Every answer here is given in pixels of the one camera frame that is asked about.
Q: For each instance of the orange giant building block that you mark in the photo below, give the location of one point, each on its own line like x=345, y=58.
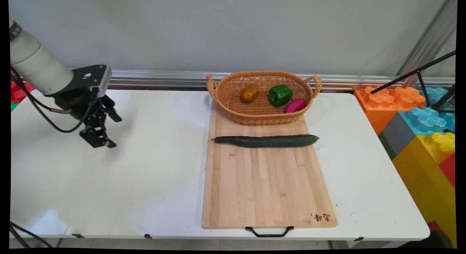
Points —
x=378, y=108

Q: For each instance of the green block beside arm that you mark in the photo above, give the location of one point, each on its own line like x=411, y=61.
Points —
x=13, y=106

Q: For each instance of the woven wicker basket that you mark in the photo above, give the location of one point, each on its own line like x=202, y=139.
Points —
x=262, y=112

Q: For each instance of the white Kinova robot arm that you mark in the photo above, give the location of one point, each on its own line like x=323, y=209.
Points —
x=36, y=63

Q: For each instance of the red giant building block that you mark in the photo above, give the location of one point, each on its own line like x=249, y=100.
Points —
x=448, y=170

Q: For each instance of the magenta sweet potato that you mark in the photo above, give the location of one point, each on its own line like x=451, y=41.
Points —
x=295, y=106

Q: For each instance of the blue giant building block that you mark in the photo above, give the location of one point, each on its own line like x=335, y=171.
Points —
x=426, y=119

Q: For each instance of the long dark green cucumber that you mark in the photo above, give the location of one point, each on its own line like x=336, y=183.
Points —
x=265, y=141

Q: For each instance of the black tripod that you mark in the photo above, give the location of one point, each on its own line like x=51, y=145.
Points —
x=433, y=99

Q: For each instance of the bamboo cutting board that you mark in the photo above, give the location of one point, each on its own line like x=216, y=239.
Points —
x=267, y=181

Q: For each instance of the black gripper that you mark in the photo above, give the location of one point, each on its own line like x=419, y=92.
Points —
x=78, y=103

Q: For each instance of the brown potato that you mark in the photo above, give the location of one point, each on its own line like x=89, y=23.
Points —
x=250, y=93

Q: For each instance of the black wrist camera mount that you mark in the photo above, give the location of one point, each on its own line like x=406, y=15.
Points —
x=93, y=77

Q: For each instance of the red block beside arm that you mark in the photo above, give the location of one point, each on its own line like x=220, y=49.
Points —
x=20, y=94

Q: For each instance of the grey giant building block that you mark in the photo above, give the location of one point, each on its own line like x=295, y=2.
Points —
x=398, y=135

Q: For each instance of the green bell pepper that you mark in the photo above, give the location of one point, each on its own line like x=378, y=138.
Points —
x=280, y=95

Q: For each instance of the yellow giant building block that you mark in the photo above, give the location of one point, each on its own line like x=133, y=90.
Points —
x=426, y=181

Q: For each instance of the aluminium rail along wall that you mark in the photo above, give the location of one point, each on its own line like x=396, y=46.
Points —
x=164, y=79

